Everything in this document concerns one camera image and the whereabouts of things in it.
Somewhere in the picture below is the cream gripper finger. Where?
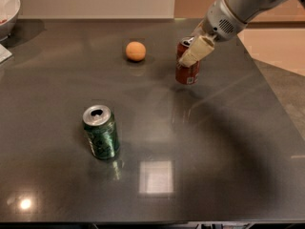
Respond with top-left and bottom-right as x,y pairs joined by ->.
191,22 -> 205,36
178,35 -> 214,68

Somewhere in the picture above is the red coke can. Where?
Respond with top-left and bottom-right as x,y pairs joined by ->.
175,36 -> 200,85

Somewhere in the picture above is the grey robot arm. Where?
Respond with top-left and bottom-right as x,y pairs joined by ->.
178,0 -> 305,68

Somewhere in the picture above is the green soda can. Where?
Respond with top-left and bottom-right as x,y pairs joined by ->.
83,105 -> 119,159

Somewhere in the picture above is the orange fruit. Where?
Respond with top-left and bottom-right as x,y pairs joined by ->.
125,41 -> 146,62

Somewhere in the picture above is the white bowl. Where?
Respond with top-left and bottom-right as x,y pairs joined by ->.
0,0 -> 21,41

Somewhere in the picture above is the white paper napkin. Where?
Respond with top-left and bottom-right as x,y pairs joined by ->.
0,44 -> 12,63

